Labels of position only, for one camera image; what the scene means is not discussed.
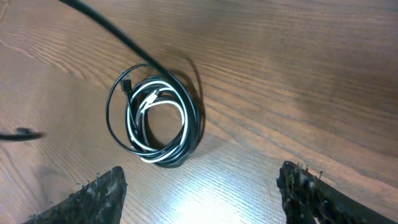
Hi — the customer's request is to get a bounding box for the long black cable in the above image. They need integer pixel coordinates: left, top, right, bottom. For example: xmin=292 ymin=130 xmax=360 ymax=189
xmin=105 ymin=63 xmax=203 ymax=169

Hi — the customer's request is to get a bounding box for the white usb cable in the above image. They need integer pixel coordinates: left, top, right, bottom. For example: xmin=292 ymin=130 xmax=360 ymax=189
xmin=125 ymin=79 xmax=189 ymax=164

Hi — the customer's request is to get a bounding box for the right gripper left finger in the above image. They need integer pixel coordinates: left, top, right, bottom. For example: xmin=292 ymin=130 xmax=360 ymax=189
xmin=26 ymin=166 xmax=127 ymax=224

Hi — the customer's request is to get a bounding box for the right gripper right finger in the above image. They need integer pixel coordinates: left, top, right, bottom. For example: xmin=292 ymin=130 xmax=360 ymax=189
xmin=276 ymin=161 xmax=395 ymax=224

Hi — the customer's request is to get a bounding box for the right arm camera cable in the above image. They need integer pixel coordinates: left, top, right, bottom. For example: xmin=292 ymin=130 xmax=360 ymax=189
xmin=57 ymin=0 xmax=172 ymax=78

